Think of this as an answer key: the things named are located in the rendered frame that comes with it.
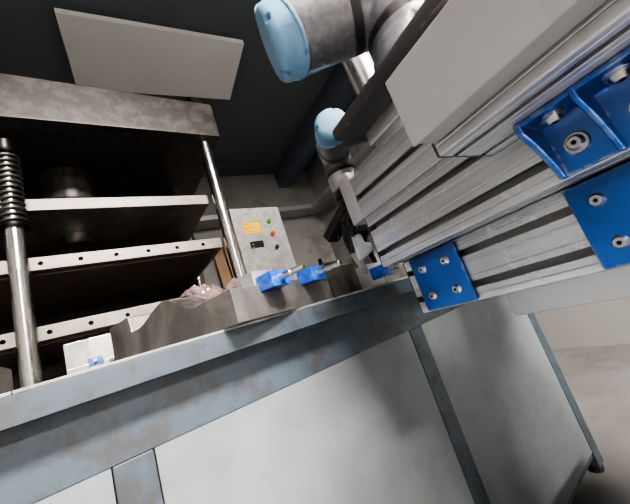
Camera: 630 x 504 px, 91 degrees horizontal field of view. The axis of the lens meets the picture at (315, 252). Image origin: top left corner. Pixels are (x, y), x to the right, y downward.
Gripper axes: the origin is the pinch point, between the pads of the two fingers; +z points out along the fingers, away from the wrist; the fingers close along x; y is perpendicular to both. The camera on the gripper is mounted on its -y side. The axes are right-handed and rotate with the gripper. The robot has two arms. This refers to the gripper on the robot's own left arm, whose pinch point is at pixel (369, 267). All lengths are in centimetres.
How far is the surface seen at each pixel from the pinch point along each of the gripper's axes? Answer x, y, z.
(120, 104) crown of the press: -22, -80, -108
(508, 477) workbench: 24, 1, 60
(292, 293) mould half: -24.5, -0.9, 1.8
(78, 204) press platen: -40, -96, -66
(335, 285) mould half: -7.3, -5.7, 1.6
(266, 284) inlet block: -31.5, 1.8, -0.3
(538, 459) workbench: 40, 3, 64
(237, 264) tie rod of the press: 12, -78, -28
